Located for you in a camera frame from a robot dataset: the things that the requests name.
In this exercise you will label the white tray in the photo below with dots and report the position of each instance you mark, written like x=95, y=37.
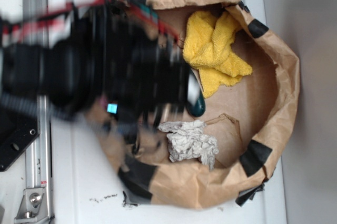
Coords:
x=87, y=190

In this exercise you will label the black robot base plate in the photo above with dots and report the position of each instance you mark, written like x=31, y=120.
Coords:
x=18, y=131

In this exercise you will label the brown paper bag bin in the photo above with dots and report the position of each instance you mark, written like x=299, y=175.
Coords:
x=252, y=120

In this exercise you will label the yellow terry cloth towel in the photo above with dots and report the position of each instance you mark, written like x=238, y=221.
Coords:
x=208, y=49

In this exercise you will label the crumpled white paper tissue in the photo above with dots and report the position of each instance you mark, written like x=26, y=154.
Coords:
x=187, y=140

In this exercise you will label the aluminium extrusion rail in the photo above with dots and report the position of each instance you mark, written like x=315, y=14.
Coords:
x=38, y=154

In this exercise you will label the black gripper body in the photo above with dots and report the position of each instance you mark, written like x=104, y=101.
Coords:
x=141, y=76

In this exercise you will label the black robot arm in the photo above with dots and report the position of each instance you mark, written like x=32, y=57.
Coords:
x=71, y=72

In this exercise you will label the metal corner bracket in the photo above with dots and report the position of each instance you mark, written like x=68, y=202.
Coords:
x=33, y=207

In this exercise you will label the dark green plastic cucumber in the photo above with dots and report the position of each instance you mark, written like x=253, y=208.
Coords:
x=195, y=101

